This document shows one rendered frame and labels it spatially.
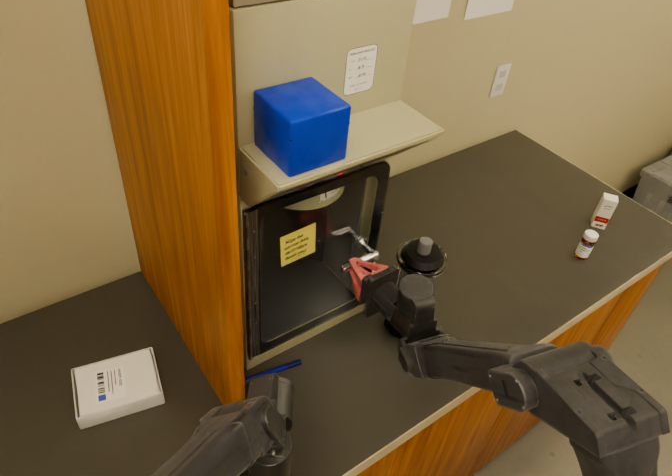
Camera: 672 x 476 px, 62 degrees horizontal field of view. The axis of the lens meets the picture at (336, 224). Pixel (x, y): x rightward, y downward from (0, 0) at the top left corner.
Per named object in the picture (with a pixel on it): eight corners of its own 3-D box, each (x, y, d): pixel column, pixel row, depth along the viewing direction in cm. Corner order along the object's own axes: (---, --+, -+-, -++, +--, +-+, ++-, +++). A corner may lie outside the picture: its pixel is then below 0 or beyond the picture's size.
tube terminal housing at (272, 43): (195, 296, 134) (154, -45, 84) (307, 249, 150) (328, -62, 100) (245, 371, 120) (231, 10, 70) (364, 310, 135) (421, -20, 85)
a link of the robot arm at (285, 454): (244, 461, 68) (291, 462, 68) (249, 410, 73) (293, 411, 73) (245, 487, 72) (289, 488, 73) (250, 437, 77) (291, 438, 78)
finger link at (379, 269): (366, 244, 110) (396, 273, 105) (362, 269, 115) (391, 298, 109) (338, 256, 107) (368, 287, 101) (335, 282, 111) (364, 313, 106)
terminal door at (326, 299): (250, 356, 117) (245, 208, 91) (365, 299, 131) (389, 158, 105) (251, 358, 116) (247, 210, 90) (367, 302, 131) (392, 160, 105)
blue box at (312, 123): (253, 144, 83) (252, 89, 78) (309, 128, 88) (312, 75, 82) (288, 179, 78) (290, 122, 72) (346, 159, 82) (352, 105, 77)
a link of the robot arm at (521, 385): (532, 424, 54) (624, 392, 57) (515, 366, 55) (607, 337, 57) (399, 379, 96) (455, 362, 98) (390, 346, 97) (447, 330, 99)
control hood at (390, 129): (239, 199, 89) (236, 146, 83) (392, 146, 105) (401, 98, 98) (276, 241, 82) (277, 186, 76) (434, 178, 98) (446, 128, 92)
